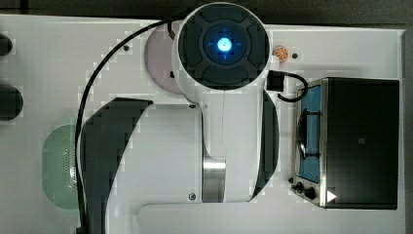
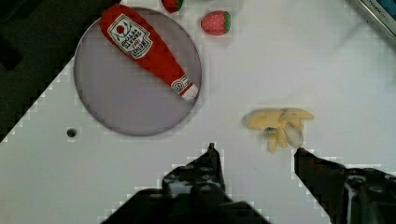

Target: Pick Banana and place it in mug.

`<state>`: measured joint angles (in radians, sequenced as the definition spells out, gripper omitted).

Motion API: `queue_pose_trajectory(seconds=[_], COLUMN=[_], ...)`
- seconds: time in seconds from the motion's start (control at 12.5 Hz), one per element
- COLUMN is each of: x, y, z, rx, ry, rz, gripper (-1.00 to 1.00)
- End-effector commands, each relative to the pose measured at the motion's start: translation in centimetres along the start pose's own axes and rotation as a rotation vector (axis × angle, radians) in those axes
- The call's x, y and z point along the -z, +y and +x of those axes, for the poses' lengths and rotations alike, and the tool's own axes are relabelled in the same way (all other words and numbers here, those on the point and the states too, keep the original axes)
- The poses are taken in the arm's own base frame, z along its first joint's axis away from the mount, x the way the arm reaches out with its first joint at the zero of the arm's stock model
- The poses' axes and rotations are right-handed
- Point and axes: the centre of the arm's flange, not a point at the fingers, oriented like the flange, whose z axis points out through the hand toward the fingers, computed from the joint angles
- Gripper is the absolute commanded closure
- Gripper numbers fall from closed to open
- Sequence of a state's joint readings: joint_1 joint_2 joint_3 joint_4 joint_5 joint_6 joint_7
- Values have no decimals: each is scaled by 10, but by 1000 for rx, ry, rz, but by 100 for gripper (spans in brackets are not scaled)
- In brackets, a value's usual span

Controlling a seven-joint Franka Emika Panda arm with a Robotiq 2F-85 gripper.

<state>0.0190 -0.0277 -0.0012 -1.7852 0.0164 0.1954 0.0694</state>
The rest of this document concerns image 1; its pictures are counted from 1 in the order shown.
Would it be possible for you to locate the black cylinder post upper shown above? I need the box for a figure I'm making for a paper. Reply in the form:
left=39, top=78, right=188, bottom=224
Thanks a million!
left=0, top=34, right=13, bottom=57

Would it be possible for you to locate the orange slice toy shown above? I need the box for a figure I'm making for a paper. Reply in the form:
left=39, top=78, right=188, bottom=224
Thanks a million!
left=273, top=46, right=289, bottom=62

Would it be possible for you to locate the black toaster oven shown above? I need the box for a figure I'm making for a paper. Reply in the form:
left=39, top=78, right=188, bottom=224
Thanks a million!
left=289, top=77, right=399, bottom=210

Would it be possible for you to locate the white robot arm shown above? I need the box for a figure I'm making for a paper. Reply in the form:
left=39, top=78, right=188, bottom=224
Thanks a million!
left=78, top=3, right=279, bottom=234

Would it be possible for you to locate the black cylinder post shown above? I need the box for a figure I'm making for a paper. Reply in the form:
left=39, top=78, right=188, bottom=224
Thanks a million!
left=0, top=85, right=23, bottom=121
left=0, top=34, right=13, bottom=57

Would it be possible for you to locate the black cylinder post lower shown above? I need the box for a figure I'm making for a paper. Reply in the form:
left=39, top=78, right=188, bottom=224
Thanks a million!
left=0, top=85, right=23, bottom=121

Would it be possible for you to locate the grey round plate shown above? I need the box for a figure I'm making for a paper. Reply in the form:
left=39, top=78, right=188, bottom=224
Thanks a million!
left=144, top=24, right=182, bottom=95

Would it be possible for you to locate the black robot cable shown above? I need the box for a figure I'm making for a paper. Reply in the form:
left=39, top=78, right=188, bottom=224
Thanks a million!
left=74, top=19, right=169, bottom=234

